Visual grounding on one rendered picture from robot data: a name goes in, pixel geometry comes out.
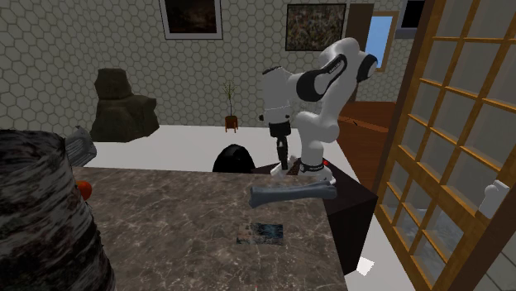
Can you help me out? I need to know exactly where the potted plant in brown pot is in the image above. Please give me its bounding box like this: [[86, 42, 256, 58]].
[[221, 79, 240, 135]]

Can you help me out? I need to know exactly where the black rounded chair back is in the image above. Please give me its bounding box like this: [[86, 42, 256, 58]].
[[212, 143, 257, 174]]

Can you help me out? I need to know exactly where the grey bone-shaped object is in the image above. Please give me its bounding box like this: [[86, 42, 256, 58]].
[[247, 179, 338, 210]]

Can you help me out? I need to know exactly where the flat dark blue book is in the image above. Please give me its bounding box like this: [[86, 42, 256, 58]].
[[235, 222, 284, 247]]

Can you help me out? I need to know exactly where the dark robot stand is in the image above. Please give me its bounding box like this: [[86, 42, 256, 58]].
[[252, 158, 379, 276]]

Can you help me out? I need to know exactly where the brown door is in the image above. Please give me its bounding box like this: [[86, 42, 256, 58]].
[[345, 2, 375, 104]]

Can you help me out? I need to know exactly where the wood-framed blue window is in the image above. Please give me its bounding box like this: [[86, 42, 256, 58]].
[[364, 10, 400, 74]]

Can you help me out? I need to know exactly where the dark brown armchair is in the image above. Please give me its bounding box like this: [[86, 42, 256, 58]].
[[88, 67, 160, 143]]

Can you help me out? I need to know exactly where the wooden lattice glass door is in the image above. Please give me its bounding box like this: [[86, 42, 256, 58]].
[[372, 0, 516, 291]]

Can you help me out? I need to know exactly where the grey-framed dark window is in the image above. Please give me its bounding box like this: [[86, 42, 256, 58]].
[[394, 0, 427, 40]]

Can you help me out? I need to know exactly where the grey ribbed object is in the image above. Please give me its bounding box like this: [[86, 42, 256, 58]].
[[64, 125, 98, 169]]

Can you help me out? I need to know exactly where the orange round fruit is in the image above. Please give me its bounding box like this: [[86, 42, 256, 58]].
[[75, 180, 93, 202]]

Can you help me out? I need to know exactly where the large dark streaked rounded object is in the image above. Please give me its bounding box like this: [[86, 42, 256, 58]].
[[0, 128, 118, 291]]

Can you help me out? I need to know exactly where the black-framed speckled wall picture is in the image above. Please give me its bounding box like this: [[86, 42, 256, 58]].
[[284, 2, 348, 53]]

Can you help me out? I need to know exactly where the white-framed dark wall picture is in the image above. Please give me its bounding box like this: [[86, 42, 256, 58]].
[[158, 0, 224, 41]]

